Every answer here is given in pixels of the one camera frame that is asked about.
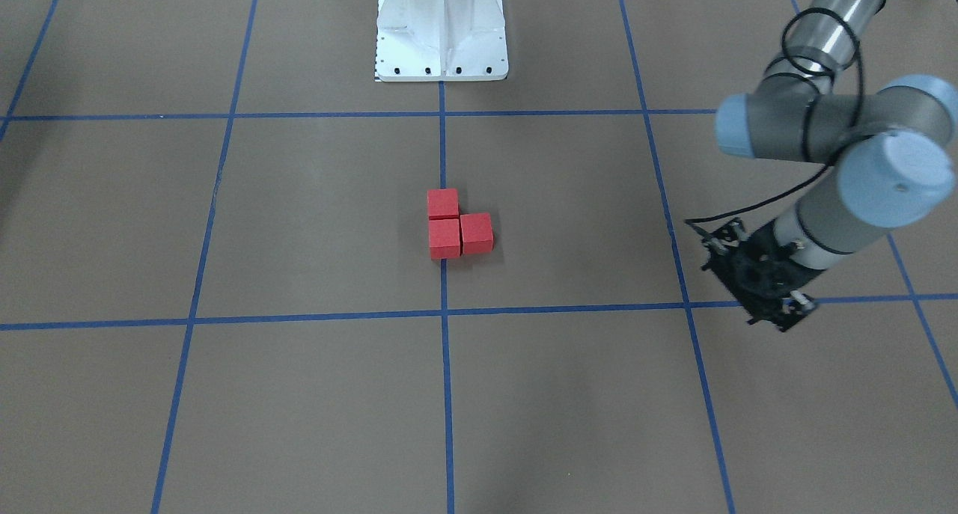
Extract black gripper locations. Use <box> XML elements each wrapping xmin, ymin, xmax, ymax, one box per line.
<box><xmin>702</xmin><ymin>223</ymin><xmax>821</xmax><ymax>332</ymax></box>

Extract red cube placed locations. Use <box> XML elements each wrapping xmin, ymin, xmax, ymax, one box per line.
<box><xmin>427</xmin><ymin>188</ymin><xmax>460</xmax><ymax>221</ymax></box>
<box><xmin>459</xmin><ymin>212</ymin><xmax>494</xmax><ymax>255</ymax></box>
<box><xmin>427</xmin><ymin>218</ymin><xmax>462</xmax><ymax>260</ymax></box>

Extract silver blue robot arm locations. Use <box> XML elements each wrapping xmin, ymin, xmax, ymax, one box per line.
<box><xmin>687</xmin><ymin>0</ymin><xmax>956</xmax><ymax>332</ymax></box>

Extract blue tape line crosswise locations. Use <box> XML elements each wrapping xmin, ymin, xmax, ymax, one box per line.
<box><xmin>0</xmin><ymin>294</ymin><xmax>958</xmax><ymax>332</ymax></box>

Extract blue tape line lengthwise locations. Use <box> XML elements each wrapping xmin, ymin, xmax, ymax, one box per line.
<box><xmin>438</xmin><ymin>82</ymin><xmax>456</xmax><ymax>513</ymax></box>

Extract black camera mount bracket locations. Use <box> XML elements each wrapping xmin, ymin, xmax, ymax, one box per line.
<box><xmin>685</xmin><ymin>217</ymin><xmax>749</xmax><ymax>256</ymax></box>

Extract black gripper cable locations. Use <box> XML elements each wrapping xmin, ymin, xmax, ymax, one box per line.
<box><xmin>684</xmin><ymin>5</ymin><xmax>869</xmax><ymax>227</ymax></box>

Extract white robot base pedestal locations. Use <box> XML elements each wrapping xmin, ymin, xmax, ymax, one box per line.
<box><xmin>374</xmin><ymin>0</ymin><xmax>510</xmax><ymax>82</ymax></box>

